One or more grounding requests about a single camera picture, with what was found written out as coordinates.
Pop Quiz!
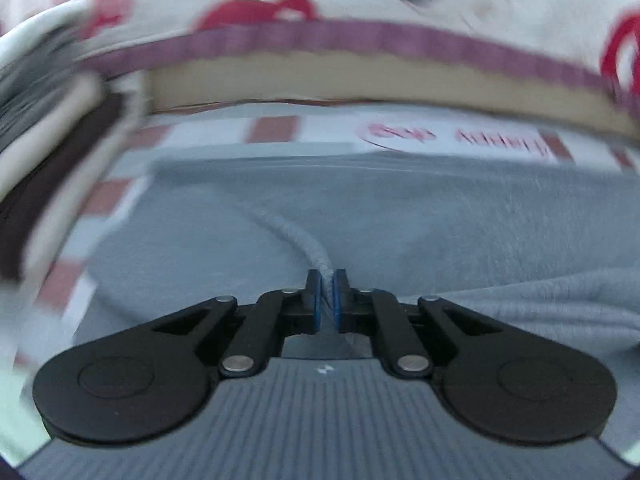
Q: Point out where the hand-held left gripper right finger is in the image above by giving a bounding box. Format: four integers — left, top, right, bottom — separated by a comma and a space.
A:
332, 269, 501, 379

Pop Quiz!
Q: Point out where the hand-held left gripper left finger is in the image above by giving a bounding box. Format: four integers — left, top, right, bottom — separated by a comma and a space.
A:
150, 269, 324, 379

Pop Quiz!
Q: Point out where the grey sweatshirt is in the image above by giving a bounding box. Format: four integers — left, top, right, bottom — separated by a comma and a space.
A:
75, 152, 640, 361

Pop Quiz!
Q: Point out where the stack of folded clothes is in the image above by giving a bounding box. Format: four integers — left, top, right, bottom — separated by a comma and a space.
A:
0, 92, 133, 281

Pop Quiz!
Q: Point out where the striped rug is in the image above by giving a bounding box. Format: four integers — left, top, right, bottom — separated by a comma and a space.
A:
0, 110, 640, 411

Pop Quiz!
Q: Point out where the cream folded garment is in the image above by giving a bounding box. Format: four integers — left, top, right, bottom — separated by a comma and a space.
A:
0, 72, 108, 201

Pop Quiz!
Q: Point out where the grey folded garment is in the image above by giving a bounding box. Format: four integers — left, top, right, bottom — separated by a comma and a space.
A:
0, 30, 88, 126

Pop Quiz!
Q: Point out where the white folded garment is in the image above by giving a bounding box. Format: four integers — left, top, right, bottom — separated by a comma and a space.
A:
0, 0, 96, 56

